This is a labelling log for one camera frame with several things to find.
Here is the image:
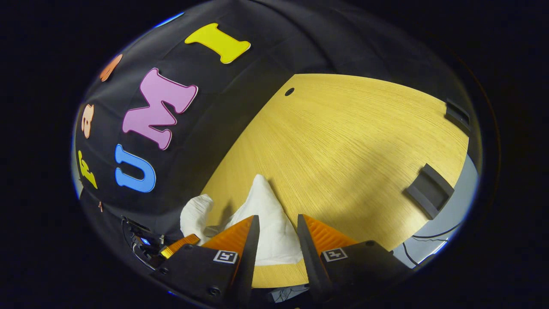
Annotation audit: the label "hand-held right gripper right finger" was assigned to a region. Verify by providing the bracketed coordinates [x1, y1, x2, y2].
[297, 214, 413, 303]

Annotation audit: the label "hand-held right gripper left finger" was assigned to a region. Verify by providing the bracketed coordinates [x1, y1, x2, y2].
[150, 215, 261, 309]

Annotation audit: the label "white jeans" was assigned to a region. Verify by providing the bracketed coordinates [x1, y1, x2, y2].
[180, 174, 306, 267]

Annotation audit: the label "black table clamp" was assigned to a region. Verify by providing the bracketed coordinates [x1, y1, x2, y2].
[444, 99, 472, 136]
[405, 163, 455, 220]

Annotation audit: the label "black backdrop cloth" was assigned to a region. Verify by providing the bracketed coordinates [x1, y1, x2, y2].
[72, 0, 472, 258]

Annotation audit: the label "black floor cable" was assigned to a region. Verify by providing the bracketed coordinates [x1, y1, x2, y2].
[413, 222, 462, 239]

